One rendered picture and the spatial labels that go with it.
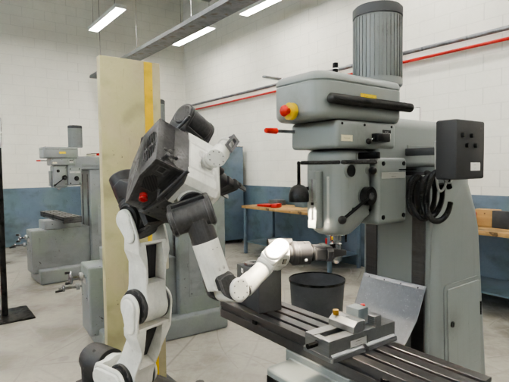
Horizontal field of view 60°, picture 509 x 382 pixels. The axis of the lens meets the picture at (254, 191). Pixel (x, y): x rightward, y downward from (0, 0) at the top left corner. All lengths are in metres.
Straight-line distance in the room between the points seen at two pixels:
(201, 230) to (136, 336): 0.60
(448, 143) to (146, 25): 10.37
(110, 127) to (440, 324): 2.23
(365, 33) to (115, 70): 1.78
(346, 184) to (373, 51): 0.56
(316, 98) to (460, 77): 4.86
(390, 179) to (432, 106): 4.68
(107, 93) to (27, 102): 7.38
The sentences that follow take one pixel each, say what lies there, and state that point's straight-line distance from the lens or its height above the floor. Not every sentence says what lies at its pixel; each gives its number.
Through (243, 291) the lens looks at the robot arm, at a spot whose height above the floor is 1.16.
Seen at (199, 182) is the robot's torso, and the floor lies 1.52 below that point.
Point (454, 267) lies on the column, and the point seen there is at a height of 1.13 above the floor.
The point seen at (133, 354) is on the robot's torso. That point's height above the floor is 0.81.
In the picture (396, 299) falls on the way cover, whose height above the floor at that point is 1.00.
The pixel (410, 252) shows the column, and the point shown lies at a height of 1.20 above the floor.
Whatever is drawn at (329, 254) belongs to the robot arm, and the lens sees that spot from 1.67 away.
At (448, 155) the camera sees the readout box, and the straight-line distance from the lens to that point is 1.68.
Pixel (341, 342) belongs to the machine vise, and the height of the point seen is 0.97.
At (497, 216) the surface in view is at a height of 1.01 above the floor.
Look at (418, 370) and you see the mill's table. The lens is 1.61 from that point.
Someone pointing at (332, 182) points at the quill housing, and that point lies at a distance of 1.61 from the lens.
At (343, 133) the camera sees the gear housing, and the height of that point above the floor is 1.68.
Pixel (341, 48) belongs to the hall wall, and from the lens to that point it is 7.56.
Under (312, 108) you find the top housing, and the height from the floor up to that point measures 1.76.
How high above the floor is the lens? 1.56
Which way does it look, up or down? 3 degrees down
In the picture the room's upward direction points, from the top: 1 degrees counter-clockwise
